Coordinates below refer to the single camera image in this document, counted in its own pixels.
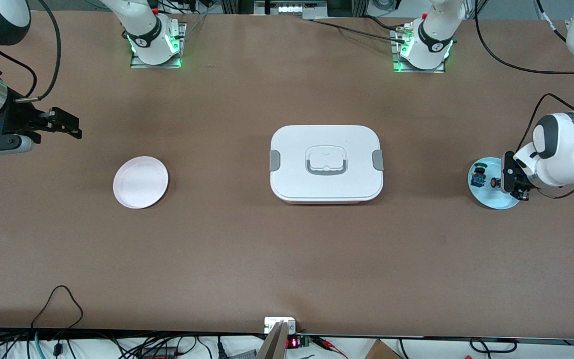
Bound black cable loop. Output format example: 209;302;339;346
469;338;518;354

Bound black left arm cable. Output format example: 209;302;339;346
475;0;574;200

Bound aluminium profile bar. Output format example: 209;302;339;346
256;322;290;359

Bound thin black looped table cable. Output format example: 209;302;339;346
30;285;84;331

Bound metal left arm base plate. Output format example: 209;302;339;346
392;27;446;74

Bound pale pink round plate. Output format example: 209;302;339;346
113;156;169;209

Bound white lidded box grey latches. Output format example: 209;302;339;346
269;125;384;205

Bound red wire pair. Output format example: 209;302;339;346
312;336;348;359

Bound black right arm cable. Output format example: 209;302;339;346
0;0;62;101

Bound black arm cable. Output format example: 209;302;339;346
475;0;574;200
0;0;62;101

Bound light blue round plate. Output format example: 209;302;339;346
467;157;523;210

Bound white outlet box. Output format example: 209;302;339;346
264;317;296;334

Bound aluminium frame rail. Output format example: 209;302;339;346
220;0;367;20

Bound brown cardboard piece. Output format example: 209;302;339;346
364;339;403;359

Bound green push-button switch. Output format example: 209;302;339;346
469;162;488;187

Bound black base cable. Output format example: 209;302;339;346
311;18;403;41

